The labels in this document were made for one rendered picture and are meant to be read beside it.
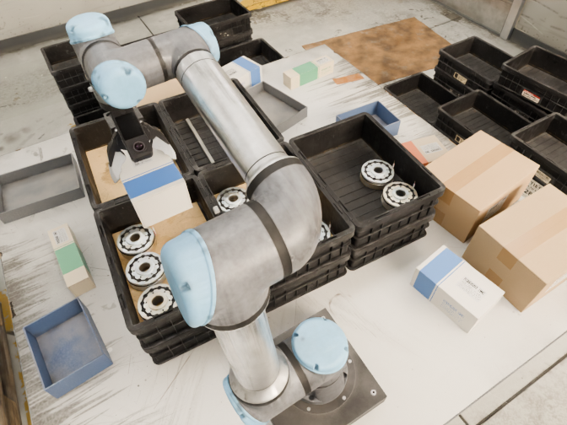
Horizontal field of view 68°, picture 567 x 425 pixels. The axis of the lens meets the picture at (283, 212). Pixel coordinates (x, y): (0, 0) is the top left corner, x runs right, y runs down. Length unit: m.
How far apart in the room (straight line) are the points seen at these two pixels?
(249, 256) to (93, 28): 0.50
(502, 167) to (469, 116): 1.03
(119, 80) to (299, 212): 0.37
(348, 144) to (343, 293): 0.52
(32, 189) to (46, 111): 1.76
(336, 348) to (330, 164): 0.69
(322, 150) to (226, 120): 0.81
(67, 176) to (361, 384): 1.25
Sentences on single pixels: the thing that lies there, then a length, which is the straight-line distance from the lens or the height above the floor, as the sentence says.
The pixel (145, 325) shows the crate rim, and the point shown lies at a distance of 1.01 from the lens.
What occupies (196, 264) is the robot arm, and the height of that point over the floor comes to 1.38.
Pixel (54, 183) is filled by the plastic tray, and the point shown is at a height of 0.70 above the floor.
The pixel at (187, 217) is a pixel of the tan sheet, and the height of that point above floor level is 0.83.
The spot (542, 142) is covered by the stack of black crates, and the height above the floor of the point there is 0.49.
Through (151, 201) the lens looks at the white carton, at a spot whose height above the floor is 1.12.
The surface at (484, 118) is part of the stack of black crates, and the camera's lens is 2.49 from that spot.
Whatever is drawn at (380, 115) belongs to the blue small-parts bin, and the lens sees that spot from 1.79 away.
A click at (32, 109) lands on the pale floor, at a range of 3.56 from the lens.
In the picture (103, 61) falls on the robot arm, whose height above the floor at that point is 1.44.
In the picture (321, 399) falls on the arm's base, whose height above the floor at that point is 0.78.
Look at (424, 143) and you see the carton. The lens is 1.61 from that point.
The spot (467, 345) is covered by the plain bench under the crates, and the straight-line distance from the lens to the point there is 1.27.
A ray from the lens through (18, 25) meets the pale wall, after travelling 4.34.
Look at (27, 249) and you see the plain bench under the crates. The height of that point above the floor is 0.70.
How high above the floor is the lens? 1.80
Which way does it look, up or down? 51 degrees down
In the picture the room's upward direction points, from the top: 2 degrees counter-clockwise
